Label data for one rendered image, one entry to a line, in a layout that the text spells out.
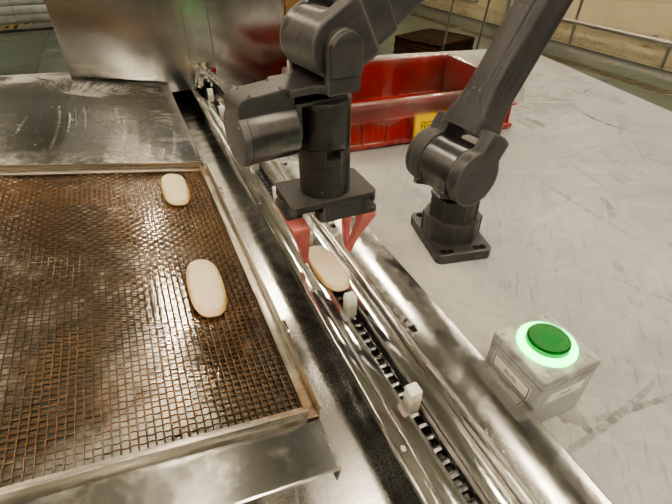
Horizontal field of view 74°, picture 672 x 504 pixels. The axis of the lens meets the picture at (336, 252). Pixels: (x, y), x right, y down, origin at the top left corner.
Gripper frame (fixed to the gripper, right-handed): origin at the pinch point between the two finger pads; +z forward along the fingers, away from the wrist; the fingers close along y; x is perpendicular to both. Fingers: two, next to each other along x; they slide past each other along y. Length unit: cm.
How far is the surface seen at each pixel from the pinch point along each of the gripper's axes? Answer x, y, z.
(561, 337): -24.4, 13.9, -2.3
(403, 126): 36.7, 33.2, 2.2
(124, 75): 80, -19, -3
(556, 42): 364, 438, 84
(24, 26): 706, -134, 82
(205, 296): -5.5, -15.8, -2.6
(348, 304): -8.2, -0.7, 2.0
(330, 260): 0.4, 0.7, 2.2
